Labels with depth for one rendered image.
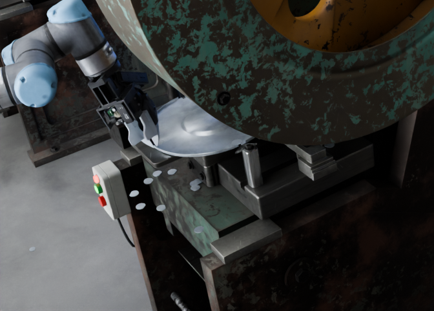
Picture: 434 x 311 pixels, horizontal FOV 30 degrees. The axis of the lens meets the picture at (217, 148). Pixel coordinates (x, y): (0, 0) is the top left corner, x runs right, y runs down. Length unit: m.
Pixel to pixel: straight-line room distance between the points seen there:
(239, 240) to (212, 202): 0.16
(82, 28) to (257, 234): 0.54
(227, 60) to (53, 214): 1.95
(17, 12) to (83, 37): 1.58
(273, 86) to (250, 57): 0.07
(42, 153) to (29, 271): 0.72
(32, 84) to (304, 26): 0.50
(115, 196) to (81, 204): 1.05
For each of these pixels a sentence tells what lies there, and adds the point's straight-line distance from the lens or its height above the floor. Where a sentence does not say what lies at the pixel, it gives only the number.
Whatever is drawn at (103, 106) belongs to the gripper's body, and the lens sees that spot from 1.64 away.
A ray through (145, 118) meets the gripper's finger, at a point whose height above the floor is 0.86.
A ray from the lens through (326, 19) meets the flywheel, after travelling 1.35.
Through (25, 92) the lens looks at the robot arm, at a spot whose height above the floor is 1.05.
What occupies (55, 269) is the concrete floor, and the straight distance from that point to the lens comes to 2.78.
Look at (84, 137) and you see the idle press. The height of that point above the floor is 0.03.
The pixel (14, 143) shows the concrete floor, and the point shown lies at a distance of 3.60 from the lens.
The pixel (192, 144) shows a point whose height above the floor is 0.79.
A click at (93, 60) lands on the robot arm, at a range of 1.62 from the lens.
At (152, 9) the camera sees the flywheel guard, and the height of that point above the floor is 1.27.
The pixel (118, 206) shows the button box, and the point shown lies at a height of 0.53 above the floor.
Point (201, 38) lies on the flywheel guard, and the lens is 1.15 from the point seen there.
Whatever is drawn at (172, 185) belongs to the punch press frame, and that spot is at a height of 0.64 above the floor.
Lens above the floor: 1.66
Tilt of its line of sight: 31 degrees down
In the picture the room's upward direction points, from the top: 11 degrees counter-clockwise
